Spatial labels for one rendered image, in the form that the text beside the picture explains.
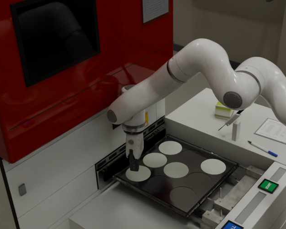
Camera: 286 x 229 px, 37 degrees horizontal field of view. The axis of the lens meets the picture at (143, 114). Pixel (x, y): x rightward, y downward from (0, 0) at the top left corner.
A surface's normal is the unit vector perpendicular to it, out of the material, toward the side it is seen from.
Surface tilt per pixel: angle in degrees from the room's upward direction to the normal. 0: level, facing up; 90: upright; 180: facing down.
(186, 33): 90
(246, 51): 90
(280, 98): 52
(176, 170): 0
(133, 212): 0
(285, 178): 0
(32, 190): 90
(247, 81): 30
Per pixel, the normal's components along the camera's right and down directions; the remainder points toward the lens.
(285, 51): -0.68, 0.40
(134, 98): -0.13, -0.07
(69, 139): 0.77, 0.31
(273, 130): -0.04, -0.85
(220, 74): -0.75, -0.29
